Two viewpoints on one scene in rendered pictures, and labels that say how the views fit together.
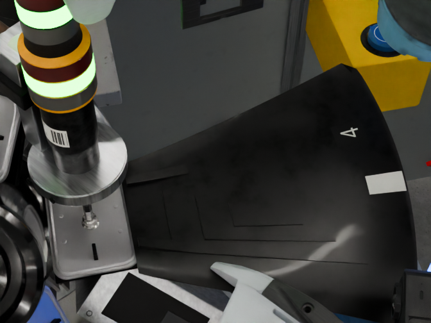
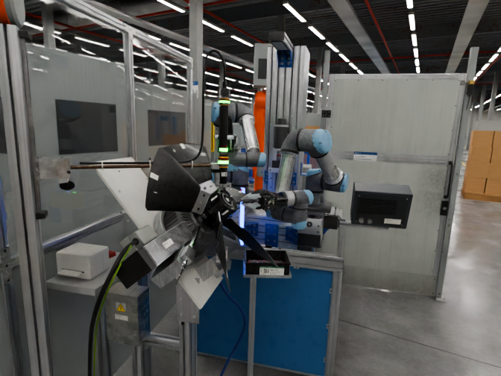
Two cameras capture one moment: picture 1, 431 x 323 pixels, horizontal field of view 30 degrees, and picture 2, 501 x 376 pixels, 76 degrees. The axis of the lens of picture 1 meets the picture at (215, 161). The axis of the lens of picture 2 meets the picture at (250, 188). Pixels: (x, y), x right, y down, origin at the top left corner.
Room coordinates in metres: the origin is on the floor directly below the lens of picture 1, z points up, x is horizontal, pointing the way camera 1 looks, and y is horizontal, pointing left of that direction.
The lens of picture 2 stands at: (-0.38, 1.27, 1.51)
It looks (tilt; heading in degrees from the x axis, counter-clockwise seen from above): 11 degrees down; 297
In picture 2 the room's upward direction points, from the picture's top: 2 degrees clockwise
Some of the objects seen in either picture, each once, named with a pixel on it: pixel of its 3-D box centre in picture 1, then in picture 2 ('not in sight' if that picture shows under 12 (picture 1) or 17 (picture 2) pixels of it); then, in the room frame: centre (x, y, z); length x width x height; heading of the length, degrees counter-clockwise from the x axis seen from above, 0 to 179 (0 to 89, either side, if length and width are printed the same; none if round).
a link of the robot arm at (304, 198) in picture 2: not in sight; (300, 198); (0.10, -0.23, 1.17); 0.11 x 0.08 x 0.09; 51
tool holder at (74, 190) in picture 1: (59, 115); (221, 174); (0.35, 0.11, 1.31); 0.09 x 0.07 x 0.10; 49
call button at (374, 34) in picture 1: (385, 38); not in sight; (0.67, -0.19, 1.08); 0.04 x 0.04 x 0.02
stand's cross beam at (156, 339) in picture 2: not in sight; (164, 341); (0.53, 0.28, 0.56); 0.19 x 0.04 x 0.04; 14
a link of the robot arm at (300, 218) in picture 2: not in sight; (296, 216); (0.12, -0.24, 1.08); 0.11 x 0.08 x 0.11; 171
